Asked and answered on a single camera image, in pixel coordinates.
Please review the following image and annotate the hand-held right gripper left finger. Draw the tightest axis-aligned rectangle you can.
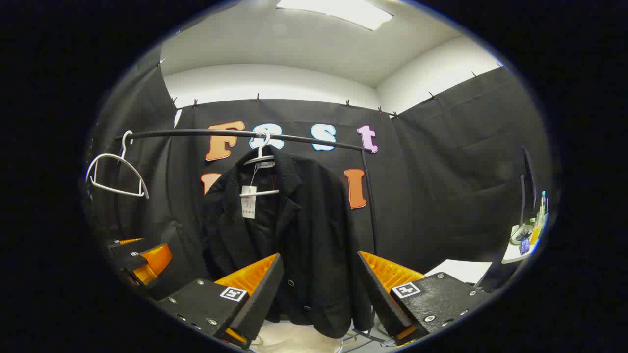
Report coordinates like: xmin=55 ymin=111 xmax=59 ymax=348
xmin=156 ymin=252 xmax=285 ymax=350

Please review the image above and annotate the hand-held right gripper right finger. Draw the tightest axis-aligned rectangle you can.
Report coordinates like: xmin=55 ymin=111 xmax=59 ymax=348
xmin=357 ymin=251 xmax=494 ymax=346

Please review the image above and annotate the white laundry hamper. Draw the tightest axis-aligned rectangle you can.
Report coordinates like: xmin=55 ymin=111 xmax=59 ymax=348
xmin=250 ymin=320 xmax=344 ymax=353

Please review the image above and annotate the black jacket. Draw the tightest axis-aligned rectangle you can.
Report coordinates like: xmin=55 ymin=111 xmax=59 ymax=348
xmin=200 ymin=145 xmax=376 ymax=339

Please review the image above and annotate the white clothes hanger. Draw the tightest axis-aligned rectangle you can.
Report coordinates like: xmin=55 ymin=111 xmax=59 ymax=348
xmin=85 ymin=130 xmax=150 ymax=200
xmin=239 ymin=131 xmax=280 ymax=198

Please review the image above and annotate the white paper price tag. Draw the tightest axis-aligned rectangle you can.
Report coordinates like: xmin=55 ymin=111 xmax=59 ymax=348
xmin=241 ymin=185 xmax=258 ymax=219

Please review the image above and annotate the black garment rack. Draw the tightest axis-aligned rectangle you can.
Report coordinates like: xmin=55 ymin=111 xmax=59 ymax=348
xmin=114 ymin=129 xmax=379 ymax=256

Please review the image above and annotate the black backdrop cloth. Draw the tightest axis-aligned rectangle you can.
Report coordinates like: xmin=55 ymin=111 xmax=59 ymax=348
xmin=86 ymin=49 xmax=552 ymax=295

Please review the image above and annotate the white side table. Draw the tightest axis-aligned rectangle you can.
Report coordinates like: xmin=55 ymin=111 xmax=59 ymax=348
xmin=501 ymin=223 xmax=543 ymax=265

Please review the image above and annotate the black monitor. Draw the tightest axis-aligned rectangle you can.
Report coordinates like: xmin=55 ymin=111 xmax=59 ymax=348
xmin=520 ymin=146 xmax=538 ymax=226

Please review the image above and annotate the ceiling light panel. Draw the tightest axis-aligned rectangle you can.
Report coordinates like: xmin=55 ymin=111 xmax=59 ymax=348
xmin=276 ymin=0 xmax=394 ymax=31

